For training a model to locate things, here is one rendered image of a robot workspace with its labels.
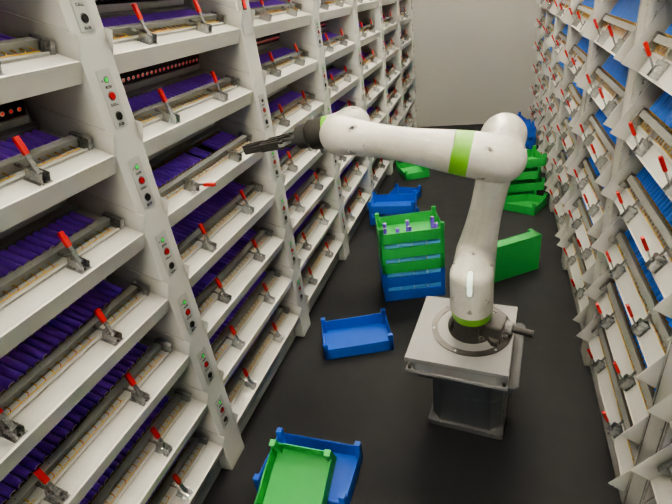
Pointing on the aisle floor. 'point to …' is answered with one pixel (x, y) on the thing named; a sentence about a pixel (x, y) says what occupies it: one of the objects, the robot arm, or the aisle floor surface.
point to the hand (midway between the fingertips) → (254, 147)
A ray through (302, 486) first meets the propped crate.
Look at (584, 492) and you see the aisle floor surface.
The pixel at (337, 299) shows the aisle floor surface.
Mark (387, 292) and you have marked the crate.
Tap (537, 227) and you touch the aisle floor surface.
